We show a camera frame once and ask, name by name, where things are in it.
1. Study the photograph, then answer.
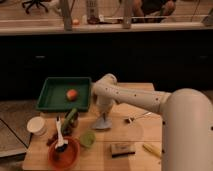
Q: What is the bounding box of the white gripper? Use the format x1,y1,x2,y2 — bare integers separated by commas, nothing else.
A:
96,97,114,115

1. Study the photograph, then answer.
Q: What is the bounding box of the grey blue towel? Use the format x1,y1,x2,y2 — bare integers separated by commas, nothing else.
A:
92,117,112,130

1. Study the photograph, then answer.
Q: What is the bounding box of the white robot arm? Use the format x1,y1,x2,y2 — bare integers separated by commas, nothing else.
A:
93,74,213,171

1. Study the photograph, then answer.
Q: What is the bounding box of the green cucumber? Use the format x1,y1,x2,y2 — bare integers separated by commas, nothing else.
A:
61,108,78,132

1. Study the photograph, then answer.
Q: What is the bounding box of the red orange apple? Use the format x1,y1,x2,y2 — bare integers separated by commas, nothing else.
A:
66,89,78,101

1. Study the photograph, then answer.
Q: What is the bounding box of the green plastic tray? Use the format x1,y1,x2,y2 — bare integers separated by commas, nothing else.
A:
37,77,91,112

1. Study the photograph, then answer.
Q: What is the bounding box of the sponge with dark base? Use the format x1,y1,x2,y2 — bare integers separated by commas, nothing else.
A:
110,143,136,157

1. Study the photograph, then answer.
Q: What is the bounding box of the white plastic spatula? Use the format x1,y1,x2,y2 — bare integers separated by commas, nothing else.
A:
55,117,68,152

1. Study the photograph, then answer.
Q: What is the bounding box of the red orange bowl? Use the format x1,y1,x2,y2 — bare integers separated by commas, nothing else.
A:
48,136,80,171

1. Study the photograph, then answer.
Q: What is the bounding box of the white paper cup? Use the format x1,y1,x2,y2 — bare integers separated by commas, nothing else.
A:
27,116,46,136

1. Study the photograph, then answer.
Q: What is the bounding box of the seated person in background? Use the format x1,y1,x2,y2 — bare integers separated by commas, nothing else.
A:
132,0,176,23

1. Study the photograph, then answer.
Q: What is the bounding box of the black office chair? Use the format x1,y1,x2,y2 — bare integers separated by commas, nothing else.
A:
22,0,51,14

